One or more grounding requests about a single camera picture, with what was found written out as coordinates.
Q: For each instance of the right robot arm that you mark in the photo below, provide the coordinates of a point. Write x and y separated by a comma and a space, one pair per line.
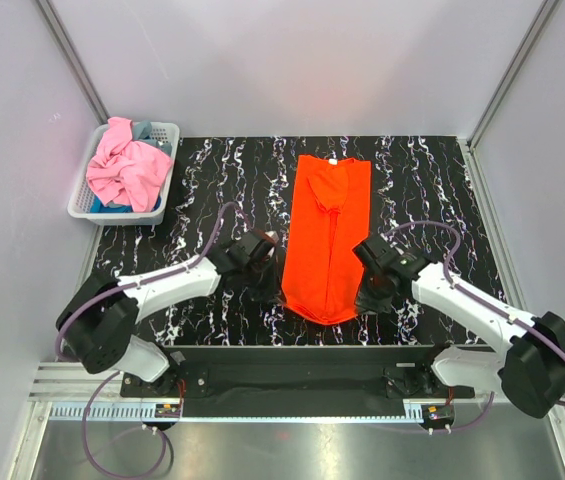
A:
525, 361

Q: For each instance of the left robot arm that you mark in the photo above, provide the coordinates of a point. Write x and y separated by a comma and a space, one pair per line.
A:
98, 324

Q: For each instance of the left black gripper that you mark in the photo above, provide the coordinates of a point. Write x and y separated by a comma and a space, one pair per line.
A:
271, 293

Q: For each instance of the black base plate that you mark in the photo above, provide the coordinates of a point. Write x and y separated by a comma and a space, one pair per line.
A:
294, 383

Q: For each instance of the orange t shirt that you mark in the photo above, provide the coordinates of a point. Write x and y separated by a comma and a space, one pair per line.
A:
330, 215

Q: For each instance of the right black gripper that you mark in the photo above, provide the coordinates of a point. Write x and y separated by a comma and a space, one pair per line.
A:
366, 303

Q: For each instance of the grey t shirt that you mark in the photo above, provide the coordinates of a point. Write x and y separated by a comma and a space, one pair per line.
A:
141, 131

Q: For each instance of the blue t shirt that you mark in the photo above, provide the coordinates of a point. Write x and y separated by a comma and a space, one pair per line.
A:
112, 209

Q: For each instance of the white plastic basket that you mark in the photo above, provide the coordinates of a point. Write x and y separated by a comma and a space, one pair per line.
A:
122, 182

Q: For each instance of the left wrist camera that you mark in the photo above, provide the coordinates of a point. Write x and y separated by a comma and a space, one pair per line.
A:
273, 236

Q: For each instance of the pink t shirt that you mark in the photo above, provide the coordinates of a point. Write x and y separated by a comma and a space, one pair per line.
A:
127, 165

